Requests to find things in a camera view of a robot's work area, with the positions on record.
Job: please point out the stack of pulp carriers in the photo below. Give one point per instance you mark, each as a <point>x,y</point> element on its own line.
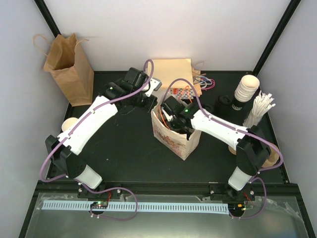
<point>271,158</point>

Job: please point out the black lid stack left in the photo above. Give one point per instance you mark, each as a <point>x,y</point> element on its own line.
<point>208,107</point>

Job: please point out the white printed paper bag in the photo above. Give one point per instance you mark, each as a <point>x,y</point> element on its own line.
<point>178,143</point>

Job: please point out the right circuit board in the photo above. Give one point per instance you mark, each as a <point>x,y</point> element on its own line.
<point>240,207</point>

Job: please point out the right black frame post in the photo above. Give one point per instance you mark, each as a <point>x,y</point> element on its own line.
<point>287,15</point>

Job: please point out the left paper cup stack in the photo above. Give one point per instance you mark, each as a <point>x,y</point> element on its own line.
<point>68,123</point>

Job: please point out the flat brown handled bag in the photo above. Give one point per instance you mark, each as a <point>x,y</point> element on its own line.
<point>201,82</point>

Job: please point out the left circuit board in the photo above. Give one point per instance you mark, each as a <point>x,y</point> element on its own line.
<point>99,205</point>

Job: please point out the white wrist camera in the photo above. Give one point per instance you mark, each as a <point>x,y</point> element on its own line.
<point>168,112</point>
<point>153,85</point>

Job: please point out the black lid stack right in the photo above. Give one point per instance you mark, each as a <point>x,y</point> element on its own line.
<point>222,105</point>

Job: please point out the standing brown paper bag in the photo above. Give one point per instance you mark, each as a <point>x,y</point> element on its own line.
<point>69,66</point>

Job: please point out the light blue cable duct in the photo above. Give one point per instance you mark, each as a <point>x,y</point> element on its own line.
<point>210,208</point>

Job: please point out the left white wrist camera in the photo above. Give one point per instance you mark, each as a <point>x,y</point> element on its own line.
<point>153,85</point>

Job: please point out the left black frame post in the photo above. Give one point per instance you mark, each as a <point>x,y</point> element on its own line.
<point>45,12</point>

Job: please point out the cup of wrapped straws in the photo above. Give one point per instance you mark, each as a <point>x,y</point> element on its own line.
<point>261,105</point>

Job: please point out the black lid stack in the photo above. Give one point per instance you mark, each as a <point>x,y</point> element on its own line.
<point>208,107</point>
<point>222,105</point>

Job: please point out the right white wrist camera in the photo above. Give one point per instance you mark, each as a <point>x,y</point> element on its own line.
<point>168,112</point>

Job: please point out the circuit board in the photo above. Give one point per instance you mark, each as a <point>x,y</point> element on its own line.
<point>99,205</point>
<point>240,207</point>

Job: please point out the paper cup stack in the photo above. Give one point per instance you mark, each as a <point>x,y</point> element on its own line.
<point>68,123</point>
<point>245,90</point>

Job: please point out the black front rail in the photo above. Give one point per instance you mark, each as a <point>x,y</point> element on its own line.
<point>139,188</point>

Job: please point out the flat tan paper bag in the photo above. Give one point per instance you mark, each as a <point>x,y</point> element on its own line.
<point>168,70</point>

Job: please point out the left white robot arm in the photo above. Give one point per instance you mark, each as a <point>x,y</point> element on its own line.
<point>134,89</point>

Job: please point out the blue checkered paper bag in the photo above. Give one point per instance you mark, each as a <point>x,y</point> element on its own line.
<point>183,93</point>

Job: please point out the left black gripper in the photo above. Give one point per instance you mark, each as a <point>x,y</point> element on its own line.
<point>153,102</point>

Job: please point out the right paper cup stack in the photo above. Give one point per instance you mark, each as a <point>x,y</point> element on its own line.
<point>245,90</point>

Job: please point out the black frame post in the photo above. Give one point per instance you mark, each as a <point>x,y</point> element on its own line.
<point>45,12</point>
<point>287,15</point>

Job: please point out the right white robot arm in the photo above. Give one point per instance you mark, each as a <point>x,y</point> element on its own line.
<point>192,117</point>

